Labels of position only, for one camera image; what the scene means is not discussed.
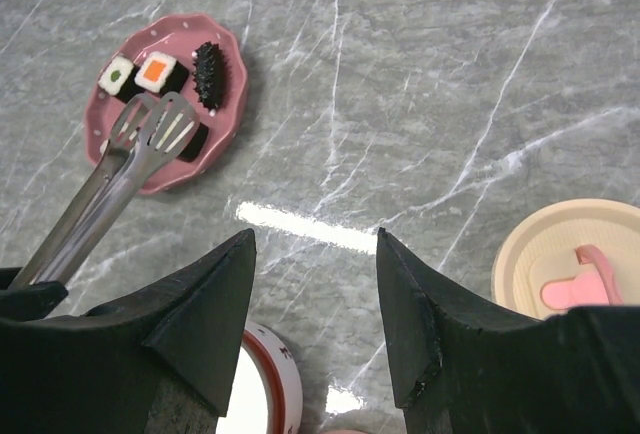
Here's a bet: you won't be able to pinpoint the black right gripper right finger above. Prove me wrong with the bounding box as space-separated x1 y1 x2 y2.
376 231 639 433

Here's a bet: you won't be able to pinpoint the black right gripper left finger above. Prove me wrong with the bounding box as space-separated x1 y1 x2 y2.
1 229 256 433

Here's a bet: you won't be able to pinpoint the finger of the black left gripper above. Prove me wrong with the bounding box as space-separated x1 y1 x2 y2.
0 267 68 319

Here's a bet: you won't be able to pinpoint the metal serving tongs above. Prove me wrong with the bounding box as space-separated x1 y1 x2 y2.
9 92 198 290

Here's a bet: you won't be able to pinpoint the red sushi roll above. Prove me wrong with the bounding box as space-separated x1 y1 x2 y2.
154 112 210 163

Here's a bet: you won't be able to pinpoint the pink dotted plate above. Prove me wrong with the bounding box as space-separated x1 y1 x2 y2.
83 12 250 196

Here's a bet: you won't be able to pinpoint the beige lunch box tier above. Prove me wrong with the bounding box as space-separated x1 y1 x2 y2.
322 428 369 434

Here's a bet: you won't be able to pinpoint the metal lunch box tier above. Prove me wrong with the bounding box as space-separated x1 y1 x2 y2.
216 321 303 434

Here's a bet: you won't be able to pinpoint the orange centre sushi roll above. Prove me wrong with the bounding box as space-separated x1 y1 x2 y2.
134 51 190 97

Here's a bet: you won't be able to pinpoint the black spiky sea cucumber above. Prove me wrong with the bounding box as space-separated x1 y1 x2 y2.
193 41 228 110

